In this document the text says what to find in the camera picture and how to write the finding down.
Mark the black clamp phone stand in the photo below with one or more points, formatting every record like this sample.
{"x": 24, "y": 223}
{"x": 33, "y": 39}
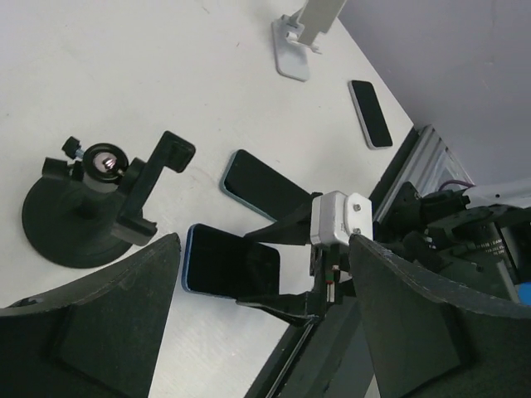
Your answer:
{"x": 87, "y": 210}

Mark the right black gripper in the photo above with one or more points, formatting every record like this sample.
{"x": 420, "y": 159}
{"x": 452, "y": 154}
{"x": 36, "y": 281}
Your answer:
{"x": 329, "y": 265}

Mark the silver folding phone stand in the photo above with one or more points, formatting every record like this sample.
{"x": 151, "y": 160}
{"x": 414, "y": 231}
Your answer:
{"x": 294, "y": 35}

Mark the white-edged black phone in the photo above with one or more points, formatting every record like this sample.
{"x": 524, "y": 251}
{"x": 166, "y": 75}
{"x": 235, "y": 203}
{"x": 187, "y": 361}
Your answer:
{"x": 370, "y": 116}

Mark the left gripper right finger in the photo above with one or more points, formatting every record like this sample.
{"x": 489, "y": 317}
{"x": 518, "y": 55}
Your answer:
{"x": 429, "y": 336}

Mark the teal-edged black phone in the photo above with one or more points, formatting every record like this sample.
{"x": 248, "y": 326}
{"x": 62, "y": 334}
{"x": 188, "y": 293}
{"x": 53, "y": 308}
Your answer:
{"x": 261, "y": 188}

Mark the blue-edged black phone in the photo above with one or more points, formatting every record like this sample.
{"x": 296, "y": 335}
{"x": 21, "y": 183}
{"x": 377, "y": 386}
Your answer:
{"x": 218, "y": 263}

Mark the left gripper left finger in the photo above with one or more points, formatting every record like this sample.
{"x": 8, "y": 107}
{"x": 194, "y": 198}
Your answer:
{"x": 98, "y": 336}

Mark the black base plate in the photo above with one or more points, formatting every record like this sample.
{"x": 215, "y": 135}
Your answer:
{"x": 330, "y": 359}

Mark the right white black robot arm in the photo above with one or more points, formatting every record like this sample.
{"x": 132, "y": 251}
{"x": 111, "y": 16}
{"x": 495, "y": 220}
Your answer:
{"x": 479, "y": 236}

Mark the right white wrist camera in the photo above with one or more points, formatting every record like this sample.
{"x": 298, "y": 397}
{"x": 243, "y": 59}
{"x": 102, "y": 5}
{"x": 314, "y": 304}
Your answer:
{"x": 336, "y": 216}

